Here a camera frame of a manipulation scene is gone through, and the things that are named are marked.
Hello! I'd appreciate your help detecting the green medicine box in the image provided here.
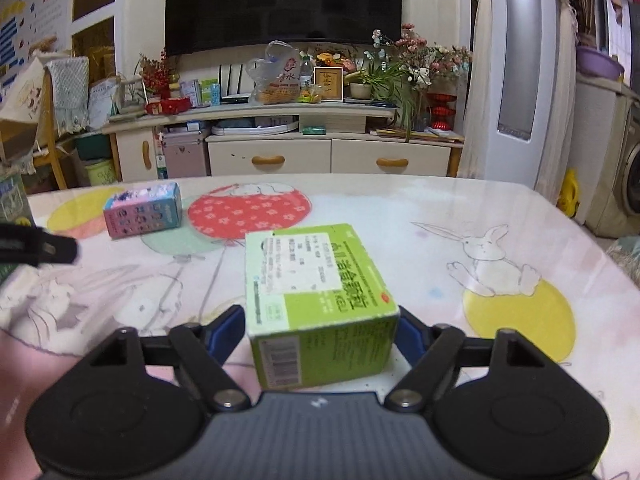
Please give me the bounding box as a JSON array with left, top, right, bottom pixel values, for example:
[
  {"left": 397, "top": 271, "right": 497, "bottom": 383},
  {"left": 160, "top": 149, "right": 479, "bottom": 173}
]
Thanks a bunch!
[{"left": 245, "top": 223, "right": 400, "bottom": 390}]

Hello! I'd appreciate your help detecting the small pink blue box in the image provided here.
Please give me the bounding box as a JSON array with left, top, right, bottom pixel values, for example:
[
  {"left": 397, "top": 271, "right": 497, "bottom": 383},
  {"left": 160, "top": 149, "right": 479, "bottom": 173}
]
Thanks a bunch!
[{"left": 103, "top": 182, "right": 182, "bottom": 240}]

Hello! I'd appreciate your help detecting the cardboard box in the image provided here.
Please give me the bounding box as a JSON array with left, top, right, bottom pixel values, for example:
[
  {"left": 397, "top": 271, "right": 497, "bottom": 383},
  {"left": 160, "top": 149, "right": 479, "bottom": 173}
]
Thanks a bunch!
[{"left": 1, "top": 174, "right": 37, "bottom": 284}]

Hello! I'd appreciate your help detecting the green trash bin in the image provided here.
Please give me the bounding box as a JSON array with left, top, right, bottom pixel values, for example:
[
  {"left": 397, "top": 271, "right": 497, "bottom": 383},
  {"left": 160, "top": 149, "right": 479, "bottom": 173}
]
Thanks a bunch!
[{"left": 84, "top": 159, "right": 117, "bottom": 186}]

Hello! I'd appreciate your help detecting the wooden chair with cover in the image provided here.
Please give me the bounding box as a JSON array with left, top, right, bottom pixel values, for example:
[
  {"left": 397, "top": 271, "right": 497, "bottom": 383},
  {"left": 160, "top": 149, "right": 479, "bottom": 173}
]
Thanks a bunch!
[{"left": 0, "top": 54, "right": 91, "bottom": 191}]

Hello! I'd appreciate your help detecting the pink storage case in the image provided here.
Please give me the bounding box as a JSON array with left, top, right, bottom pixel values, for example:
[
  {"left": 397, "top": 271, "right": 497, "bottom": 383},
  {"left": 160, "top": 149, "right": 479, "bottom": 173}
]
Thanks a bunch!
[{"left": 163, "top": 131, "right": 209, "bottom": 179}]

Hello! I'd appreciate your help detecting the yellow detergent bottle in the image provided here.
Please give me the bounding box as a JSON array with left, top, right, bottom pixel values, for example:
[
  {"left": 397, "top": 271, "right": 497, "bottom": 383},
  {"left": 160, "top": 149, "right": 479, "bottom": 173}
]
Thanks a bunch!
[{"left": 556, "top": 168, "right": 580, "bottom": 219}]

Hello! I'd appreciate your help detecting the red gift box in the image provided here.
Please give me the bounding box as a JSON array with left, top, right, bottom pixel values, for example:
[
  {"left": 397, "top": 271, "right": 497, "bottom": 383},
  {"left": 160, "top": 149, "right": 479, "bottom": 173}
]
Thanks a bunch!
[{"left": 145, "top": 98, "right": 192, "bottom": 116}]

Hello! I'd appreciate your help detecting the white tv cabinet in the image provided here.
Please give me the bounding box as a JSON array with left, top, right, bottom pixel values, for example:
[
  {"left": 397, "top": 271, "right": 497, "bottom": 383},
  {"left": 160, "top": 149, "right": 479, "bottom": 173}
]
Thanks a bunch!
[{"left": 102, "top": 102, "right": 463, "bottom": 182}]

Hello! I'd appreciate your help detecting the red berry bouquet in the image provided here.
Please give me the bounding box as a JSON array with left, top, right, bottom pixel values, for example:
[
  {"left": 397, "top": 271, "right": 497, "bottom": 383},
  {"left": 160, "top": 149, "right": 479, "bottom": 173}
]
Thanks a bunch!
[{"left": 137, "top": 48, "right": 179, "bottom": 100}]

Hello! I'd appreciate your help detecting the red vase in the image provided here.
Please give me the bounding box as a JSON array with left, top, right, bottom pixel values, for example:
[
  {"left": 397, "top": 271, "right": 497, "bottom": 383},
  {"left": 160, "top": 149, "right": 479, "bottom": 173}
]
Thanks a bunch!
[{"left": 427, "top": 92, "right": 457, "bottom": 130}]

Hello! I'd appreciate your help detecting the plastic bag with snacks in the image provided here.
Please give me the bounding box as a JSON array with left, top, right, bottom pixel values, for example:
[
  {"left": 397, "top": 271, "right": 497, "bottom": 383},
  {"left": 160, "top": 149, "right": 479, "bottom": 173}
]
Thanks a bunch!
[{"left": 246, "top": 40, "right": 300, "bottom": 105}]

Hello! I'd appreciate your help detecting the potted flower plant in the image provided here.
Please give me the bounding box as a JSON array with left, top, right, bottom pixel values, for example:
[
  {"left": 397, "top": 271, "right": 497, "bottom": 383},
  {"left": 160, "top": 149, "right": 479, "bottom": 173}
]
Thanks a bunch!
[{"left": 345, "top": 24, "right": 473, "bottom": 131}]

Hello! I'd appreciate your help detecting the framed picture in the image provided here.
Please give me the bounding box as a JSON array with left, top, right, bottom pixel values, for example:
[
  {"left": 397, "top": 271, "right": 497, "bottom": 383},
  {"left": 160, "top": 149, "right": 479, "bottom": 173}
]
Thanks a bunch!
[{"left": 314, "top": 66, "right": 344, "bottom": 102}]

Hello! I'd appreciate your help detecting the black television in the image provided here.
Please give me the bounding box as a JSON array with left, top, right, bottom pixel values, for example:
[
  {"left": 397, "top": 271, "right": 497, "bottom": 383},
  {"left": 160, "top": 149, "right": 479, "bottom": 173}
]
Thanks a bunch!
[{"left": 165, "top": 0, "right": 402, "bottom": 55}]

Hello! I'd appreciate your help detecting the purple basin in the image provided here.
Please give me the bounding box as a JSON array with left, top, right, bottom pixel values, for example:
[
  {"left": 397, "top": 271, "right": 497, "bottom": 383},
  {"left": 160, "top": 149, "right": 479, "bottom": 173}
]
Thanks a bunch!
[{"left": 576, "top": 46, "right": 624, "bottom": 81}]

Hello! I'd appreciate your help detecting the white tower air conditioner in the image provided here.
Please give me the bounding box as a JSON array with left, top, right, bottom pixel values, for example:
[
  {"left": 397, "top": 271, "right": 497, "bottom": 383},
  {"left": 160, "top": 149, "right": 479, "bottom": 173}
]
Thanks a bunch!
[{"left": 484, "top": 0, "right": 561, "bottom": 188}]

